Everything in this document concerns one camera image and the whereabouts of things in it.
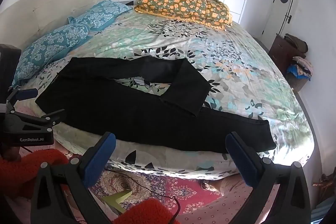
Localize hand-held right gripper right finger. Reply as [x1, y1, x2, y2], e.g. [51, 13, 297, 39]
[226, 132, 311, 224]

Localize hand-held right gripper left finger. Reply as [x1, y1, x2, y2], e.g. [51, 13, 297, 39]
[30, 132, 116, 224]

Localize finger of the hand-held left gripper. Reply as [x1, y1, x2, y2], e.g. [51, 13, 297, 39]
[6, 88, 38, 113]
[16, 109, 67, 132]

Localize black pants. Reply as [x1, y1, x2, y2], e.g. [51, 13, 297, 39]
[35, 56, 277, 154]

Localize light green flat object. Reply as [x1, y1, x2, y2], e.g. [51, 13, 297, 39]
[101, 189, 132, 214]

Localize blue patterned pillow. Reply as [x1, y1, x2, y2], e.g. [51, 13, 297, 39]
[13, 23, 91, 88]
[68, 0, 133, 31]

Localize red patterned rug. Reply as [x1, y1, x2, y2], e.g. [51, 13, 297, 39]
[88, 161, 282, 224]
[105, 168, 181, 216]

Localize red fuzzy clothing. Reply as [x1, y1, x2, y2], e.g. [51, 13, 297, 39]
[112, 199, 180, 224]

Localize cream padded headboard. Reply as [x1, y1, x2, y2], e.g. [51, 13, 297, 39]
[0, 0, 111, 52]

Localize floral bed sheet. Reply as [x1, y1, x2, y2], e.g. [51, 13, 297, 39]
[12, 10, 315, 180]

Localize pile of clothes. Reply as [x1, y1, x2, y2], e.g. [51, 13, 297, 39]
[286, 56, 314, 81]

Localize dark wooden dresser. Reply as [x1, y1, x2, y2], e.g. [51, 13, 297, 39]
[268, 33, 306, 75]

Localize olive bag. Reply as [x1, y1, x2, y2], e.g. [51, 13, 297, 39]
[283, 33, 308, 54]

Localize white door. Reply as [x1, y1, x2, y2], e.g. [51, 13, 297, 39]
[261, 0, 298, 42]

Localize orange floral folded quilt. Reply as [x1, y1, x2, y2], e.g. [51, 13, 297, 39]
[134, 0, 233, 31]

